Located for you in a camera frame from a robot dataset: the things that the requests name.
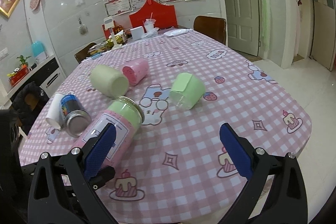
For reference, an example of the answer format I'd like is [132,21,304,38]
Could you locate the white desk lamp stand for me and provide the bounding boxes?
[104,16,121,50]

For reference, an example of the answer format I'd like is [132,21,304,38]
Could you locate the blue white humidifier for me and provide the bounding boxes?
[31,41,48,63]

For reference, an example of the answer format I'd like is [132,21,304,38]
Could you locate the white square box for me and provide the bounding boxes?
[130,26,145,40]

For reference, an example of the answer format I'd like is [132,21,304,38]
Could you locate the plastic drink cup with straw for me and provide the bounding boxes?
[143,14,156,32]

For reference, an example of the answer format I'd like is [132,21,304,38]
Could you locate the pink cup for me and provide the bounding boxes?
[121,58,149,86]

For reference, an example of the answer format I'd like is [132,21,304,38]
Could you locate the brown wooden chair right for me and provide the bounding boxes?
[193,15,226,44]

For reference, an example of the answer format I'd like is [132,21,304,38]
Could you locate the pink checkered tablecloth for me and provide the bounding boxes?
[19,31,311,223]

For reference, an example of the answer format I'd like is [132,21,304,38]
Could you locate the pale yellow-green cup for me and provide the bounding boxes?
[89,64,129,97]

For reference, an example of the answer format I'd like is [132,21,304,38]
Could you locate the light green plastic cup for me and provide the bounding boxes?
[169,72,206,110]

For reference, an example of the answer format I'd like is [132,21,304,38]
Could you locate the black jacket on chair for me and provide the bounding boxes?
[11,82,49,135]

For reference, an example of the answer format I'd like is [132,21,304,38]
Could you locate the white black cabinet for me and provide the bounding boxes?
[7,56,65,101]

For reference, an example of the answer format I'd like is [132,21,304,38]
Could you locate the white paper cup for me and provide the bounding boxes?
[46,92,65,130]

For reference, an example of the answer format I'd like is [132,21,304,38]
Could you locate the potted plant red pot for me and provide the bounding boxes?
[7,55,31,87]

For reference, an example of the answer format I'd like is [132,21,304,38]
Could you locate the hanging round wall brush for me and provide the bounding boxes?
[78,18,88,35]

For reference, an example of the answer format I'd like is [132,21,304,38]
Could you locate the clear jar pink green label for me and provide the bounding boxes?
[73,96,145,168]

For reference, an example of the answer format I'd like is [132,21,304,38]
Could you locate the white plastic bag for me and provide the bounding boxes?
[163,28,189,38]

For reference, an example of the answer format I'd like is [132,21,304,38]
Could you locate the brown wooden chair left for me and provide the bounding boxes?
[74,42,96,64]

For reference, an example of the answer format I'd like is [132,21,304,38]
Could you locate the blue metal can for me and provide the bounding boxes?
[60,94,92,138]

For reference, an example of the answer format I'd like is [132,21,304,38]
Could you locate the brown wooden chair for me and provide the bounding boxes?
[193,15,226,44]
[74,42,96,64]

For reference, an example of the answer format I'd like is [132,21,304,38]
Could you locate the white panel door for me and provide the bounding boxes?
[225,0,260,56]

